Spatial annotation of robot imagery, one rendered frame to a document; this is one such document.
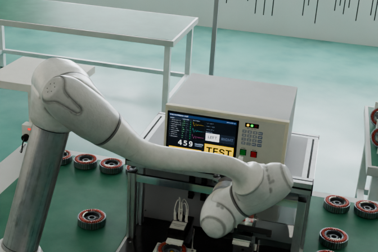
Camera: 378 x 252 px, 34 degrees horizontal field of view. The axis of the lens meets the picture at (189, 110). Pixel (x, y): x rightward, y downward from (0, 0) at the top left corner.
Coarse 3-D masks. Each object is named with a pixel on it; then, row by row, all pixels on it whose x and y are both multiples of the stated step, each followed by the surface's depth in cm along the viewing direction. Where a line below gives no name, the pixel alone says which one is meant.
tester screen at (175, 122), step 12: (180, 120) 220; (192, 120) 219; (204, 120) 218; (216, 120) 217; (168, 132) 223; (180, 132) 222; (192, 132) 221; (204, 132) 220; (216, 132) 219; (228, 132) 218; (168, 144) 225; (204, 144) 221; (216, 144) 220; (228, 144) 219
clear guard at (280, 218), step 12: (276, 204) 210; (288, 204) 210; (252, 216) 202; (264, 216) 202; (276, 216) 203; (288, 216) 203; (276, 228) 198; (288, 228) 198; (240, 240) 198; (252, 240) 198; (264, 240) 197; (276, 240) 197; (288, 240) 196
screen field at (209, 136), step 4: (208, 136) 220; (212, 136) 220; (216, 136) 219; (220, 136) 219; (224, 136) 218; (228, 136) 218; (208, 140) 220; (212, 140) 220; (216, 140) 220; (220, 140) 219; (224, 140) 219; (228, 140) 219; (232, 140) 218; (232, 144) 219
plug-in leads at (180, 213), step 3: (180, 198) 236; (180, 201) 237; (186, 201) 235; (180, 204) 237; (174, 207) 234; (180, 207) 238; (186, 207) 233; (174, 210) 234; (180, 210) 237; (186, 210) 233; (174, 213) 234; (177, 213) 239; (180, 213) 237; (186, 213) 233; (174, 216) 234; (177, 216) 240; (180, 216) 233; (186, 216) 233; (174, 219) 235; (180, 219) 234; (186, 219) 234
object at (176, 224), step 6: (174, 222) 231; (180, 222) 232; (186, 222) 232; (192, 222) 239; (168, 228) 228; (174, 228) 228; (180, 228) 228; (186, 228) 229; (168, 234) 228; (174, 234) 228; (180, 234) 227; (186, 234) 229; (168, 240) 227; (174, 240) 228; (180, 240) 228
